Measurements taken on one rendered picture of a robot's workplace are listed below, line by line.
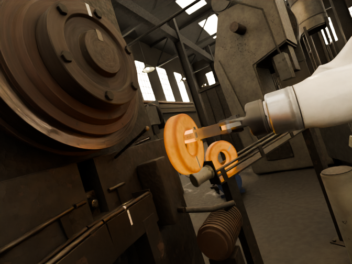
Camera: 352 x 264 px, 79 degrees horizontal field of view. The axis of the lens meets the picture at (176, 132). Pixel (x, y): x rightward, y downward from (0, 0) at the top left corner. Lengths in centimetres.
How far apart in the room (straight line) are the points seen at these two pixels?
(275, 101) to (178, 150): 22
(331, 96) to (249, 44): 280
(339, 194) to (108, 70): 96
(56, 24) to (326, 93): 54
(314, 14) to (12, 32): 907
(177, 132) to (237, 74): 279
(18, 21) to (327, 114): 63
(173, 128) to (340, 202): 80
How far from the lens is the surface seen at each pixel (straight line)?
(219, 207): 85
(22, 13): 61
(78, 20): 65
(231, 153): 99
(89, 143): 59
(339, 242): 165
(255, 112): 47
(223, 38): 340
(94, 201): 71
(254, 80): 314
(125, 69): 69
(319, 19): 929
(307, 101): 45
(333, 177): 107
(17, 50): 56
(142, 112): 107
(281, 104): 46
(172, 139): 48
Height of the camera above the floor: 84
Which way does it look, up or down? 2 degrees up
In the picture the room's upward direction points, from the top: 18 degrees counter-clockwise
